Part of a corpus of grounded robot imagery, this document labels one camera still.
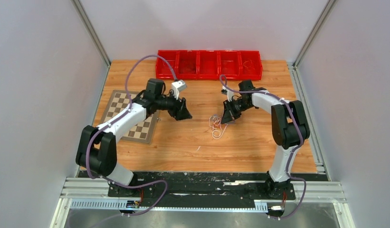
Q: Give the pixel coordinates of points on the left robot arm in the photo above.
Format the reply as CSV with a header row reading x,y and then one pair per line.
x,y
97,150

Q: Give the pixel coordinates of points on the checkered chessboard mat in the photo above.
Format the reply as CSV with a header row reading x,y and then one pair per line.
x,y
140,133

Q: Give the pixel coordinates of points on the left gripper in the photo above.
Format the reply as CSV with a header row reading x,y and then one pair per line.
x,y
183,113

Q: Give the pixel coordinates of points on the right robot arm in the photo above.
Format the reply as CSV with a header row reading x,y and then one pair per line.
x,y
289,125

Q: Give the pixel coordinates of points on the red bin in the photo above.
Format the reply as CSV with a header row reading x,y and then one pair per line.
x,y
251,65
187,65
229,64
162,70
208,65

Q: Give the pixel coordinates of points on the aluminium front rail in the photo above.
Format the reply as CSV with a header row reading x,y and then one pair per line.
x,y
92,194

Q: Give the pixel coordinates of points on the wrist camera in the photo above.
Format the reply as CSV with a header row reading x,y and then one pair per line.
x,y
225,91
177,87

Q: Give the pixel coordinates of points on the left aluminium frame post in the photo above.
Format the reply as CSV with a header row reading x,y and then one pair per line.
x,y
91,30

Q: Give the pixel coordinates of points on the right aluminium frame post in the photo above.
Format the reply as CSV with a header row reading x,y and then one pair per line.
x,y
315,30

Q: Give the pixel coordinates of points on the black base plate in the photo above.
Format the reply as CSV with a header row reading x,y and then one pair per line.
x,y
200,190

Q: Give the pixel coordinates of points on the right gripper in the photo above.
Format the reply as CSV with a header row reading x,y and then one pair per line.
x,y
229,114

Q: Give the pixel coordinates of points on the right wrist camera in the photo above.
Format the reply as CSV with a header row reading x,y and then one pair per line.
x,y
225,91

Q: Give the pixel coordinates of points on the aluminium frame post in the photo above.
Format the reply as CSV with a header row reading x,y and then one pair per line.
x,y
315,30
91,30

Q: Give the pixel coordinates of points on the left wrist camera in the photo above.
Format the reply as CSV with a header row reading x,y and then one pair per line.
x,y
177,87

